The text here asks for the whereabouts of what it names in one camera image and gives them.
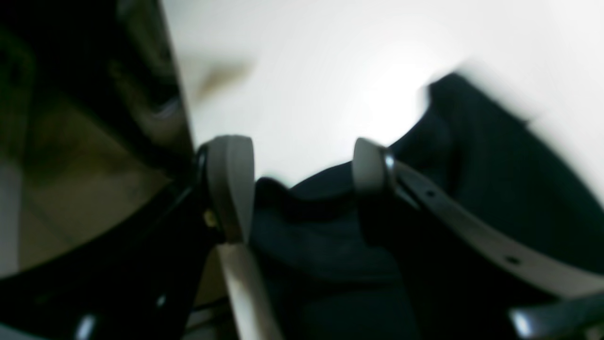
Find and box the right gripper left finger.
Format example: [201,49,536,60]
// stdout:
[196,134,284,340]

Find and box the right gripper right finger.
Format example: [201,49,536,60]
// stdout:
[352,137,603,340]

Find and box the black T-shirt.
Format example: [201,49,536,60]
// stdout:
[251,74,603,340]

